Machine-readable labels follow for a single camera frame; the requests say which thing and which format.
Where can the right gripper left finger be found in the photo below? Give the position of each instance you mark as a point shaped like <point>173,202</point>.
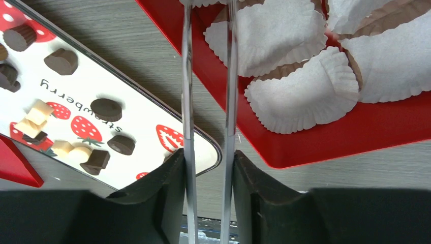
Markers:
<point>147,211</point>

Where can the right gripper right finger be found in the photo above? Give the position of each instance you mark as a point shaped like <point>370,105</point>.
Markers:
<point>268,211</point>

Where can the metal tongs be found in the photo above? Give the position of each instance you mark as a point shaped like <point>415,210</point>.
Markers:
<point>188,121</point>

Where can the dark oval chocolate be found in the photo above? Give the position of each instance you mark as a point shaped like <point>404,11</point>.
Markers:
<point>122,144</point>

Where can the small dark square chocolate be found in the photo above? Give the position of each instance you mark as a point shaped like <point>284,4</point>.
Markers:
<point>97,161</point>

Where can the dark round cup chocolate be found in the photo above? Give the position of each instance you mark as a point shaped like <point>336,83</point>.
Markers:
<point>106,109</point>

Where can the white oval chocolate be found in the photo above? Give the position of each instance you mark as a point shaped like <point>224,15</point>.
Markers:
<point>79,154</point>

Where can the white square chocolate lower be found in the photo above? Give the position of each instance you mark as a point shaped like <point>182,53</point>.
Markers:
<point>62,148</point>

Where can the red chocolate box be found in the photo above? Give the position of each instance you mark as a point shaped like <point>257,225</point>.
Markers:
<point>367,127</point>

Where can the dark ribbed square chocolate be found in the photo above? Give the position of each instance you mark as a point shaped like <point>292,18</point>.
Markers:
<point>40,138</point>

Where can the white rectangular chocolate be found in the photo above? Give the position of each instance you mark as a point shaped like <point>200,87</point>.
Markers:
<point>39,112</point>

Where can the dark heart chocolate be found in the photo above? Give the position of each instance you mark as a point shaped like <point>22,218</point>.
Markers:
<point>64,62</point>

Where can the dark flower chocolate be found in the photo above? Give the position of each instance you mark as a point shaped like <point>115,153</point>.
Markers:
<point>9,78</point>

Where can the brown round chocolate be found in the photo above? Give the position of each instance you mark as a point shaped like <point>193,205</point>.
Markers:
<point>20,37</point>

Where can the strawberry print white tray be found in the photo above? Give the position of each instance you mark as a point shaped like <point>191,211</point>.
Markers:
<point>155,127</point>

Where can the white paper cup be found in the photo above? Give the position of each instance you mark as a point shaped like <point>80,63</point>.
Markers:
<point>323,90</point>
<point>395,64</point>
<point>345,16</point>
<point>276,33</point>

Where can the red box lid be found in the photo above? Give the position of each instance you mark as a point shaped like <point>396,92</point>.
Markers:
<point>15,167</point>

